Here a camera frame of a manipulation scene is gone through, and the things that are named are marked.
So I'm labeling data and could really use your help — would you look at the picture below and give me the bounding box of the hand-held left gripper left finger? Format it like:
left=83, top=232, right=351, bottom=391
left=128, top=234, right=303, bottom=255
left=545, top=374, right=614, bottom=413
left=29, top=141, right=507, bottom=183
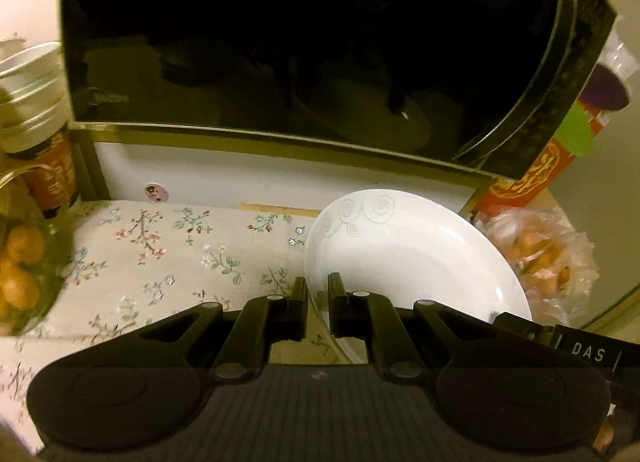
left=100, top=276, right=309, bottom=384

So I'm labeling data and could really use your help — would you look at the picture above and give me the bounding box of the clear plastic bag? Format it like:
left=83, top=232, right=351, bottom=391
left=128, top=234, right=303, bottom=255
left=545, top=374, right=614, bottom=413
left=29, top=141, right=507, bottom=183
left=600, top=37, right=632, bottom=74

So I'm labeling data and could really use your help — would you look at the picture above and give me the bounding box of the black microwave oven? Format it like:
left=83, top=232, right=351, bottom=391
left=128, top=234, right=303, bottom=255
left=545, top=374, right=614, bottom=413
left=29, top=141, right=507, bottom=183
left=59, top=0, right=618, bottom=180

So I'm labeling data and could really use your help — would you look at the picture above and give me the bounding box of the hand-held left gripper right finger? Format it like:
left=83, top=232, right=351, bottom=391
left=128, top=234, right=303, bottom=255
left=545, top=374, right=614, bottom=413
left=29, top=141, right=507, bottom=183
left=327, top=272, right=546, bottom=383

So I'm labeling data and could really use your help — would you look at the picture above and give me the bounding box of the red gift box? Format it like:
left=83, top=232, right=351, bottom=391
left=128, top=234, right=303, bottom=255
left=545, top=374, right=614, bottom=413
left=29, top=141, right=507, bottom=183
left=472, top=62, right=631, bottom=215

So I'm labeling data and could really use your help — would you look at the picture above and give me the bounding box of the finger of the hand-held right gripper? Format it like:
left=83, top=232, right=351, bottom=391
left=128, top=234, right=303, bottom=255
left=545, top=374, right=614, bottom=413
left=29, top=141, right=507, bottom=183
left=495, top=311, right=557, bottom=347

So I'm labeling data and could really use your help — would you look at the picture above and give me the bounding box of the brown sauce jar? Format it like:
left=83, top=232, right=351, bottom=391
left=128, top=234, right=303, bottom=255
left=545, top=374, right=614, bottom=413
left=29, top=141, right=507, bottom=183
left=20, top=129, right=81, bottom=218

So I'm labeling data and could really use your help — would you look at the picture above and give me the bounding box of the white plate with swirls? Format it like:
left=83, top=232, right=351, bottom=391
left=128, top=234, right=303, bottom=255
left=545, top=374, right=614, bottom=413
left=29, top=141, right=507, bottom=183
left=304, top=189, right=533, bottom=363

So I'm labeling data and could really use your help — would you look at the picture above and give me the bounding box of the person's right hand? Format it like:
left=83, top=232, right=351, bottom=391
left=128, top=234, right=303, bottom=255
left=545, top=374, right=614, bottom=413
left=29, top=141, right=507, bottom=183
left=592, top=412, right=623, bottom=460

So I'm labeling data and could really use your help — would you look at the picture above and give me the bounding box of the glass jar of tangerines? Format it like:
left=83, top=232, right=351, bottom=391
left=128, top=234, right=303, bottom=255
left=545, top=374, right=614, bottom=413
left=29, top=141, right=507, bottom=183
left=0, top=162, right=76, bottom=335

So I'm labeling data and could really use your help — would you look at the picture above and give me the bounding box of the pale refrigerator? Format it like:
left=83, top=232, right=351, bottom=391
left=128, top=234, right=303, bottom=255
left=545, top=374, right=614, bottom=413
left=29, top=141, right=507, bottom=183
left=545, top=0, right=640, bottom=333

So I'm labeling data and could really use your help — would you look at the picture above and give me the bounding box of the stack of paper cups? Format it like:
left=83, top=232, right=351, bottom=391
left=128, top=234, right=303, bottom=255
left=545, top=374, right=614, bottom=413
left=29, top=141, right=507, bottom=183
left=0, top=40, right=71, bottom=153

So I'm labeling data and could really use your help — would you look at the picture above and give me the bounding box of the floral tablecloth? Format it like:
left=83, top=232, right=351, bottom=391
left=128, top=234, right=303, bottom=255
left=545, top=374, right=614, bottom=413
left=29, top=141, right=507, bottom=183
left=0, top=199, right=351, bottom=453

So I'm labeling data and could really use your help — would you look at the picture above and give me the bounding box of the plastic bag of pastries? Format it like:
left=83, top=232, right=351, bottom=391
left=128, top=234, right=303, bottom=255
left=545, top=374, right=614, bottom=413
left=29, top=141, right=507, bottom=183
left=475, top=207, right=601, bottom=328

